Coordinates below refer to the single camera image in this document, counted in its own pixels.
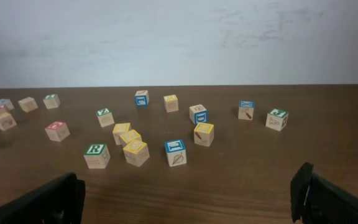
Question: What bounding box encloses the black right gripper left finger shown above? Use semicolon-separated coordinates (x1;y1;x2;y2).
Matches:
0;172;85;223

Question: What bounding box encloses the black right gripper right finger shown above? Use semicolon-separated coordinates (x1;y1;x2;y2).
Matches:
290;162;358;224

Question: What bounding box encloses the green R block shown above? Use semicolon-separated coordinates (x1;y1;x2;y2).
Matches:
83;144;111;169

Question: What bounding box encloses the red O block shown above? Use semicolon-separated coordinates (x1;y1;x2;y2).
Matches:
45;121;70;142

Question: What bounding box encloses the yellow block front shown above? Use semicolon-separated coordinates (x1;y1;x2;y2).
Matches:
123;140;150;167

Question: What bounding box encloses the green J block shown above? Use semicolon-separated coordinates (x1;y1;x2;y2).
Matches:
265;108;289;131

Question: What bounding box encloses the yellow block middle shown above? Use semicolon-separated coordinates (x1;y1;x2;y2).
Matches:
119;129;142;147

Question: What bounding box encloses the yellow block back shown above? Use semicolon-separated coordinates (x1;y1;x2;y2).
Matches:
112;123;132;145

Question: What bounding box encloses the green Z block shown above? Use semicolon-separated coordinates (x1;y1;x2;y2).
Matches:
96;108;114;128

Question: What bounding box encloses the yellow block left upper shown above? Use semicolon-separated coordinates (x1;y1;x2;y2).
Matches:
0;112;17;131

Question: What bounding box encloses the green L block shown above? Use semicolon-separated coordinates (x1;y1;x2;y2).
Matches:
44;94;60;110

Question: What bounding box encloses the plain wooden yellow block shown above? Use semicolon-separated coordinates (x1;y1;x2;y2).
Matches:
18;97;38;113

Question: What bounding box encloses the blue X block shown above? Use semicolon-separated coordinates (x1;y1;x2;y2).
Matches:
238;101;255;120

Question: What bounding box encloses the blue 5 block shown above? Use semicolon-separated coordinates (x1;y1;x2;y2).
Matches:
0;99;14;110

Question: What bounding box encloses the blue I leaf block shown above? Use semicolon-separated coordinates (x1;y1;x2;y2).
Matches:
165;139;187;167

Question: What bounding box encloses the yellow block with crayon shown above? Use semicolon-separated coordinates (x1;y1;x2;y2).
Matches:
194;123;214;147

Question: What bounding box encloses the blue side far block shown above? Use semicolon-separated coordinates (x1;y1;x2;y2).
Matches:
135;90;149;107

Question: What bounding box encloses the blue D wooden block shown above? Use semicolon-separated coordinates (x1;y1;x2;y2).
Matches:
189;105;208;125

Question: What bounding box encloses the yellow top far block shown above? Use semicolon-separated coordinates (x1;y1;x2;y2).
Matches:
163;95;179;113

